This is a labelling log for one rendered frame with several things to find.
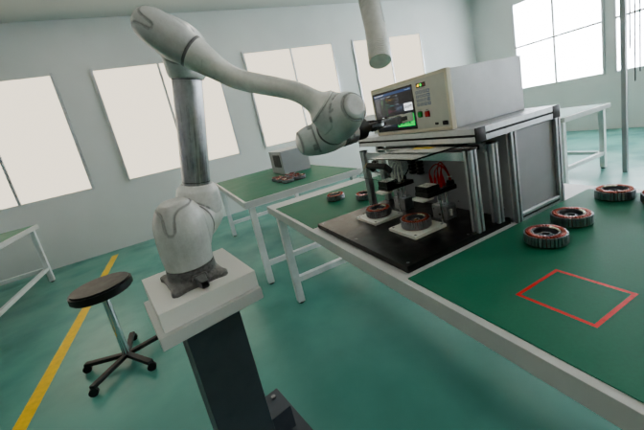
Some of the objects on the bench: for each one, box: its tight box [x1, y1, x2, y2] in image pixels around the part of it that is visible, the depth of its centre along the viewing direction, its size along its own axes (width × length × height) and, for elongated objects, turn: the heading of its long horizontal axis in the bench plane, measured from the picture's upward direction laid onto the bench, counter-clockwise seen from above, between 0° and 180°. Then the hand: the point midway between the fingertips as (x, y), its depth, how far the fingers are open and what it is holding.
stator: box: [550, 207, 594, 228], centre depth 103 cm, size 11×11×4 cm
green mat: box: [276, 180, 395, 229], centre depth 198 cm, size 94×61×1 cm, turn 160°
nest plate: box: [357, 210, 403, 226], centre depth 142 cm, size 15×15×1 cm
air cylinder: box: [432, 202, 457, 220], centre depth 125 cm, size 5×8×6 cm
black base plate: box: [318, 196, 511, 274], centre depth 132 cm, size 47×64×2 cm
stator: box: [401, 212, 432, 231], centre depth 120 cm, size 11×11×4 cm
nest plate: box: [389, 219, 447, 240], centre depth 120 cm, size 15×15×1 cm
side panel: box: [508, 117, 564, 223], centre depth 115 cm, size 28×3×32 cm, turn 160°
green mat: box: [408, 189, 644, 403], centre depth 83 cm, size 94×61×1 cm, turn 160°
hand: (401, 119), depth 116 cm, fingers open, 4 cm apart
